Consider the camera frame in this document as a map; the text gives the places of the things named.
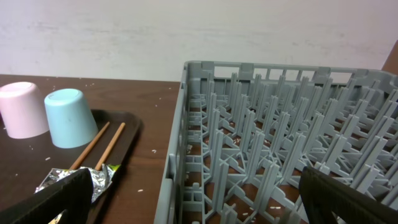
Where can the wooden chopstick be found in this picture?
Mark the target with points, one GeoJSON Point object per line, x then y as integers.
{"type": "Point", "coordinates": [109, 147]}
{"type": "Point", "coordinates": [89, 147]}

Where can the crumpled foil wrapper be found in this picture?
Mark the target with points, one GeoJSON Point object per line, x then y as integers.
{"type": "Point", "coordinates": [101, 180]}

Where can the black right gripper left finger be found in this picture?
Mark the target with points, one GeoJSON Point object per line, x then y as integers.
{"type": "Point", "coordinates": [31, 210]}

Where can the grey dishwasher rack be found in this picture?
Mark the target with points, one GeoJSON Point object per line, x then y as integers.
{"type": "Point", "coordinates": [242, 132]}

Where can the dark brown serving tray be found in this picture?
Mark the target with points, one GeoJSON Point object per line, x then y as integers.
{"type": "Point", "coordinates": [26, 162]}

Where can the wooden chopstick left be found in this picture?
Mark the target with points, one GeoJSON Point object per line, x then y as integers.
{"type": "Point", "coordinates": [89, 147]}

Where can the wooden chopstick right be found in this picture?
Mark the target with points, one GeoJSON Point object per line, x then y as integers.
{"type": "Point", "coordinates": [109, 147]}

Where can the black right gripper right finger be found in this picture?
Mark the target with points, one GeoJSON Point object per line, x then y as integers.
{"type": "Point", "coordinates": [325, 198]}

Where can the light blue plastic cup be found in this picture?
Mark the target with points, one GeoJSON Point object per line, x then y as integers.
{"type": "Point", "coordinates": [71, 122]}

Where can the pink plastic cup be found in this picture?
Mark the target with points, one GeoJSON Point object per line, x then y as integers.
{"type": "Point", "coordinates": [23, 110]}

